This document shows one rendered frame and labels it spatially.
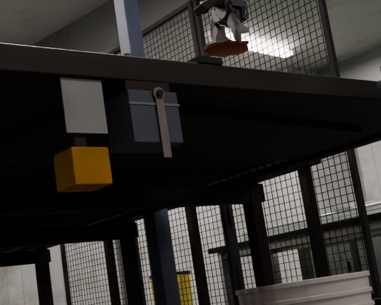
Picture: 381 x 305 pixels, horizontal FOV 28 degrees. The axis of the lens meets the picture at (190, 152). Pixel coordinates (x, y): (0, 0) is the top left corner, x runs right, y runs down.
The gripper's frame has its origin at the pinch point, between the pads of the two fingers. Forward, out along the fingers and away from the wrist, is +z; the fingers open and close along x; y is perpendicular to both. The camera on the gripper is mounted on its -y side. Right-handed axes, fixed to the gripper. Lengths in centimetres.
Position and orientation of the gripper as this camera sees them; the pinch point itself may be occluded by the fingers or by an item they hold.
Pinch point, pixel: (226, 48)
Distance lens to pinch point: 223.1
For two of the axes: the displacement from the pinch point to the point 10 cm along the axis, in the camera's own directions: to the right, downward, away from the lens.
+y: 8.3, 0.2, 5.6
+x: -5.5, 2.4, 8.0
